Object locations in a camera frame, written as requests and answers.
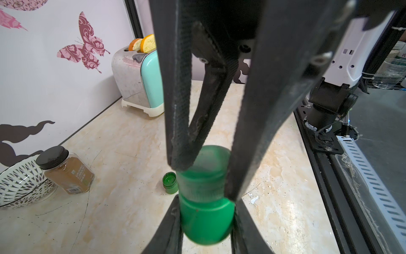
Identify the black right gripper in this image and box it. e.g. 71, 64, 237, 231
150, 1, 357, 201

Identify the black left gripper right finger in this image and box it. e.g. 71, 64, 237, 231
230, 200, 274, 254

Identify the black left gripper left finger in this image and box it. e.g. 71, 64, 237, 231
142, 195, 184, 254

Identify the green paint jar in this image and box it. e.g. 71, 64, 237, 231
177, 145, 235, 246

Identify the brown spice jar black lid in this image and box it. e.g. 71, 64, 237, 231
36, 146, 95, 195

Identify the yellow toast slice front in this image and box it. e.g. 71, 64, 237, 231
140, 34, 156, 54

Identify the mint green Belinee toaster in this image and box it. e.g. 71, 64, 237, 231
112, 47, 165, 117

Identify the orange toast slice back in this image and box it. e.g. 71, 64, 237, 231
128, 38, 143, 52

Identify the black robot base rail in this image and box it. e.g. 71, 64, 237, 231
294, 102, 383, 254

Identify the white slotted cable duct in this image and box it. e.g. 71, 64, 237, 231
337, 136, 406, 249

